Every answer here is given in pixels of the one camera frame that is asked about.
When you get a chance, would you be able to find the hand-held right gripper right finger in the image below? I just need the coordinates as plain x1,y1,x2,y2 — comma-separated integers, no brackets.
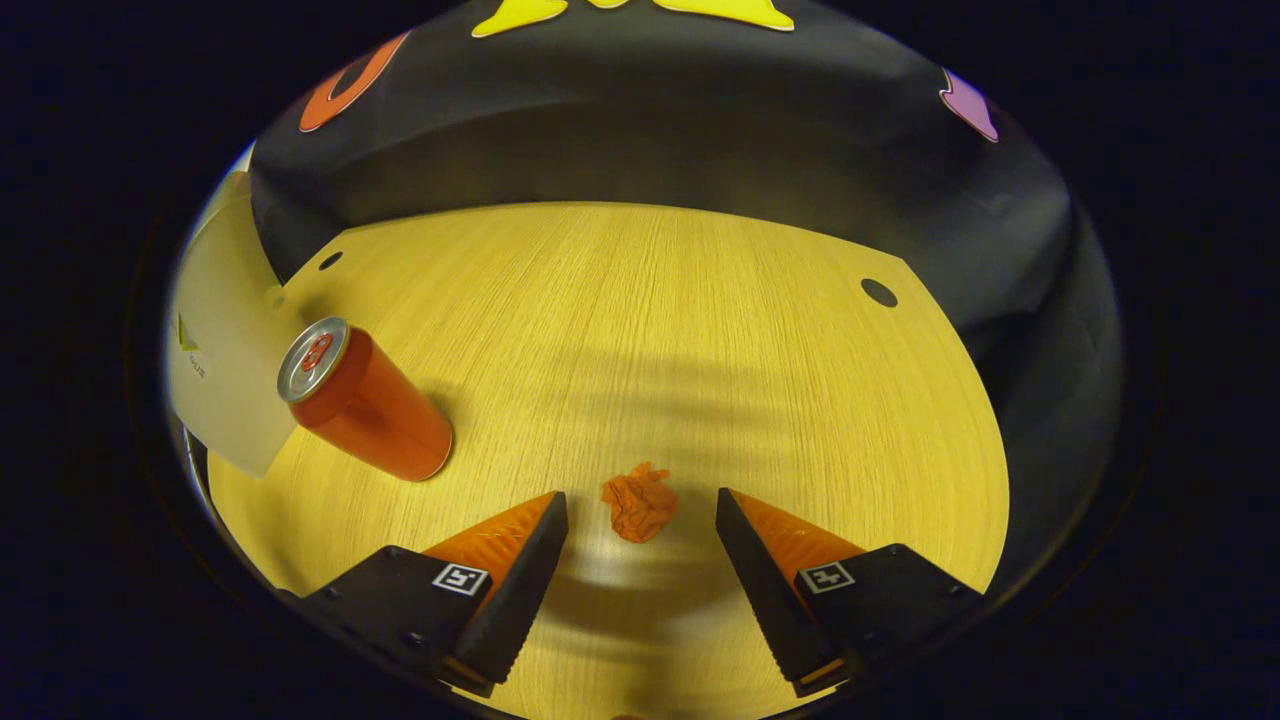
715,487,986,699

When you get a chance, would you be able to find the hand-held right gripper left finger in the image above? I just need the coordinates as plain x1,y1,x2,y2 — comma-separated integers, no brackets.
300,490,569,699

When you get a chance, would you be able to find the orange paper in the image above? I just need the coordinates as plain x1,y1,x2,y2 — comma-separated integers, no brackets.
601,462,679,544

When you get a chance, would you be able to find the red pop can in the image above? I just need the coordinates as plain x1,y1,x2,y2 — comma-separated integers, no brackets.
277,317,454,483

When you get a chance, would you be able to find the white desktop garbage bin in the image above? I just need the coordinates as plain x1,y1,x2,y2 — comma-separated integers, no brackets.
165,145,301,479

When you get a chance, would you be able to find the black backdrop cloth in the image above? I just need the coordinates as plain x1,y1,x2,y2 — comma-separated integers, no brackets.
250,0,1126,601

